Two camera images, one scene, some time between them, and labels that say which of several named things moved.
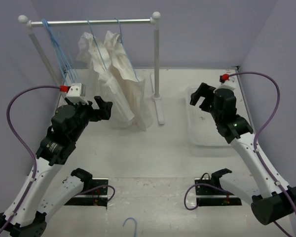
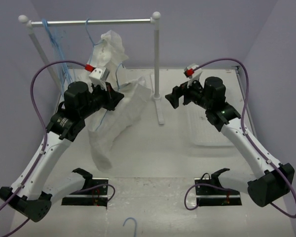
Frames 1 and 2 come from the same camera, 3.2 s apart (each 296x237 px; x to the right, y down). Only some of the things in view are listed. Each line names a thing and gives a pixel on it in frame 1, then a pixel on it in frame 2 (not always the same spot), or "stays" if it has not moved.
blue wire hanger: (124, 50) -> (117, 79)
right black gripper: (205, 91) -> (179, 91)
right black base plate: (207, 194) stays
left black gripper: (103, 113) -> (112, 97)
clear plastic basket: (202, 128) stays
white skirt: (120, 84) -> (109, 123)
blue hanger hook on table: (135, 222) stays
